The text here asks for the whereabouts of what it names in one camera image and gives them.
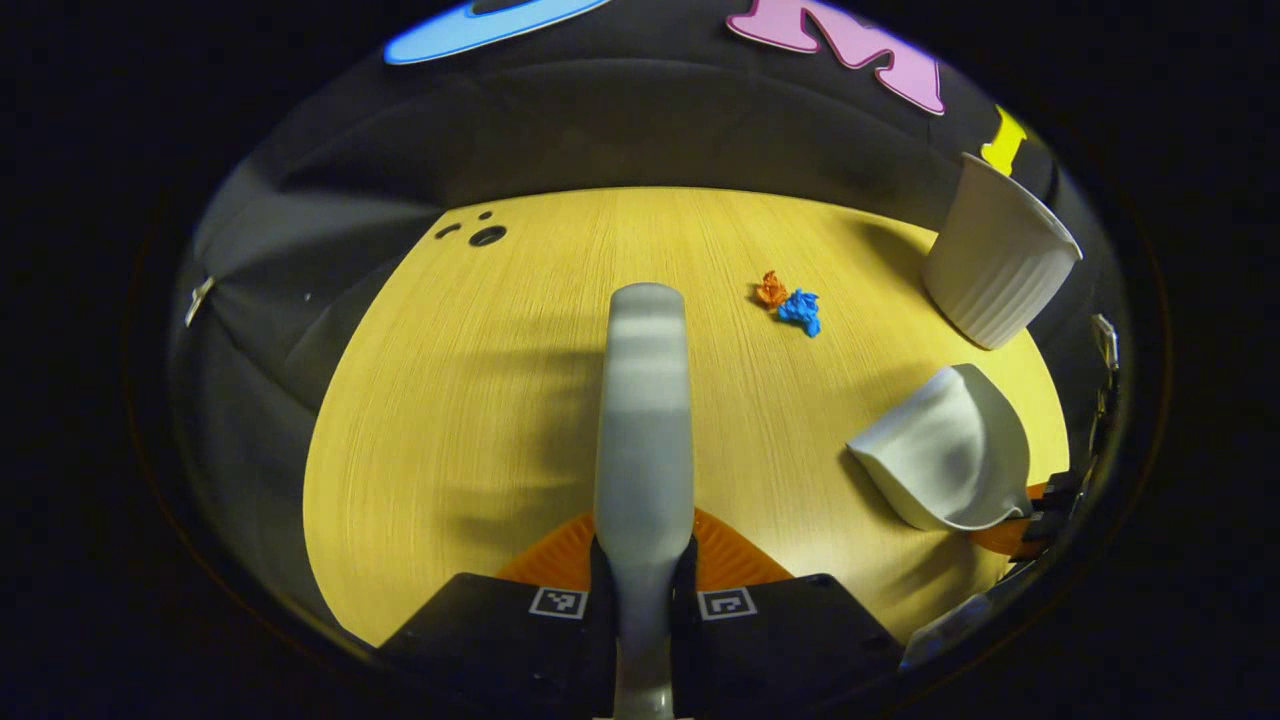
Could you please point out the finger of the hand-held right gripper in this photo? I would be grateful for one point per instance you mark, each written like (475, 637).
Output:
(1005, 540)

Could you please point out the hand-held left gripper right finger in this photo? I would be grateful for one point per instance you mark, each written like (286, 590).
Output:
(790, 635)

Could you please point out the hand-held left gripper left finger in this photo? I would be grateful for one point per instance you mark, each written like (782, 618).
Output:
(500, 640)

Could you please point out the white dustpan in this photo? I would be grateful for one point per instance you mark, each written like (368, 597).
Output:
(950, 450)

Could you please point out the white ribbed garbage bin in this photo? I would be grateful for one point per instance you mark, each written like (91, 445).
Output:
(995, 260)

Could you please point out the small white broom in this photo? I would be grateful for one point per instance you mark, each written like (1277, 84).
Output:
(645, 420)

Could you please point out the blue paper trash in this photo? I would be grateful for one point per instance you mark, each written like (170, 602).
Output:
(801, 310)

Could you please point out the orange paper trash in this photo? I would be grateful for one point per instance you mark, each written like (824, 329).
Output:
(771, 290)

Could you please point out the silver clip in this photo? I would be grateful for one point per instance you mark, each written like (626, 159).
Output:
(198, 300)
(1106, 342)

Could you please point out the black backdrop cloth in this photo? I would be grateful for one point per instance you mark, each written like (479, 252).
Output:
(650, 130)

